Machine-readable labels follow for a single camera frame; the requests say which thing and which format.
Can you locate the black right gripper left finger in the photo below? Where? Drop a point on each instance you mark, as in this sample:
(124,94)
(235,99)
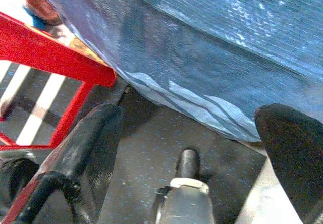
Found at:
(96,133)

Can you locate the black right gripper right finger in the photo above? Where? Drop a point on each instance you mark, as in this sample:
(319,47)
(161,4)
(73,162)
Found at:
(295,148)

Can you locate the bubble-wrapped washing machine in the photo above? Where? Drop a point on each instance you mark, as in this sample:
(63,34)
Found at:
(202,45)

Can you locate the red plastic stool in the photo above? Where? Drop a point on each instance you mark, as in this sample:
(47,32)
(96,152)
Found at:
(50,50)

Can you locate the brown round object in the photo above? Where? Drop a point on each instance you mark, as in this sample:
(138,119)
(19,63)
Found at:
(43,8)

